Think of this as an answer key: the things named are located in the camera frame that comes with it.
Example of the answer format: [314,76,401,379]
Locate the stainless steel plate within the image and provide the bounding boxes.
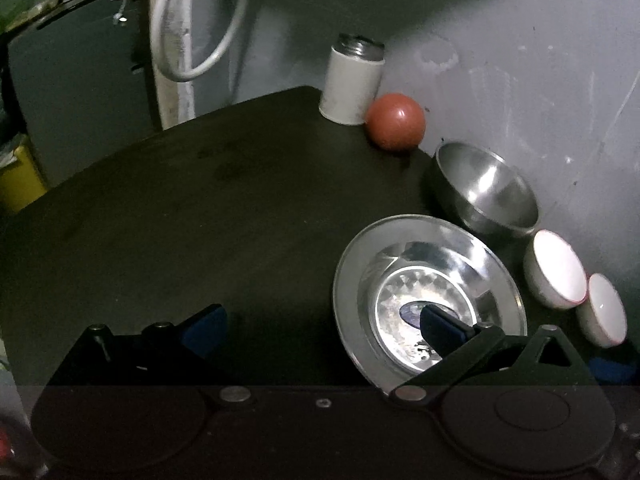
[332,214,528,394]

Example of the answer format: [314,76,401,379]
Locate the stainless steel bowl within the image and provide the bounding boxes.
[425,141,542,238]

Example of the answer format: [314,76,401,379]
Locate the red ball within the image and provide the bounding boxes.
[364,92,427,152]

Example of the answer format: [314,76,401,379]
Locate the white metal-rimmed canister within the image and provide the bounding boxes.
[319,33,386,126]

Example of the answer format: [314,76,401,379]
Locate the yellow box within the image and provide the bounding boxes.
[0,141,49,217]

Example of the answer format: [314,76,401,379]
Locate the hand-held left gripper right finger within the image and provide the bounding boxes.
[389,305,601,408]

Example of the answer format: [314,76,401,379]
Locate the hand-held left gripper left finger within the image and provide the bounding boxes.
[50,304,253,407]

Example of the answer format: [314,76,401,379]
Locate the white wooden plank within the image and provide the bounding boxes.
[149,0,197,132]

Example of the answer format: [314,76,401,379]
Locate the white hose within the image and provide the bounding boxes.
[151,0,251,83]

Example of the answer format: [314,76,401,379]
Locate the white red-rimmed bowl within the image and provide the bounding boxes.
[523,229,589,310]
[575,273,629,349]

